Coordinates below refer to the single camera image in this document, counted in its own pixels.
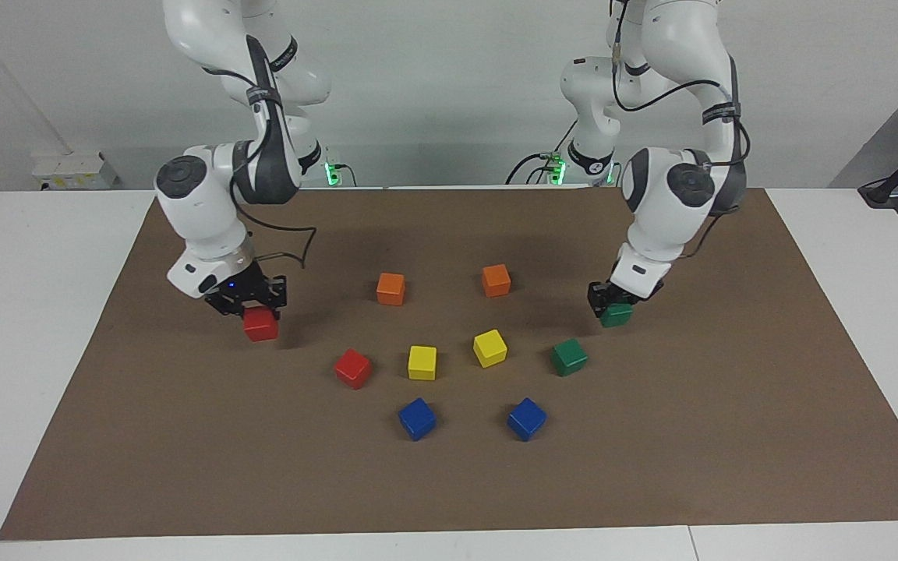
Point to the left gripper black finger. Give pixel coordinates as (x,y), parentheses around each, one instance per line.
(639,303)
(594,310)

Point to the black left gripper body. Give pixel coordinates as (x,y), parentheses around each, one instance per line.
(620,291)

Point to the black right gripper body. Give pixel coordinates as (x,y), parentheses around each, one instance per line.
(250,290)

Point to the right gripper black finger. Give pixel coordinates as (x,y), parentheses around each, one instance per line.
(232,309)
(281,310)

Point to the green cube block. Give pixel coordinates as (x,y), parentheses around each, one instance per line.
(569,357)
(617,315)

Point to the red cube block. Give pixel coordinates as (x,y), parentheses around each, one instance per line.
(352,368)
(260,325)

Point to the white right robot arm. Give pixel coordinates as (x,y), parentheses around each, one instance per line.
(199,202)

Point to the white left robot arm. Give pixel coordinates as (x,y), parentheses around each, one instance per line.
(659,210)

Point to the orange cube block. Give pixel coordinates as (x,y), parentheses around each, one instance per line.
(496,280)
(390,288)

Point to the yellow cube block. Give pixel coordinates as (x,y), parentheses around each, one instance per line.
(489,347)
(422,362)

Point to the blue cube block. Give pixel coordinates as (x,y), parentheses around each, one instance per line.
(417,418)
(526,418)

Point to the brown table mat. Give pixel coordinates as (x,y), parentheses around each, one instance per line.
(262,467)

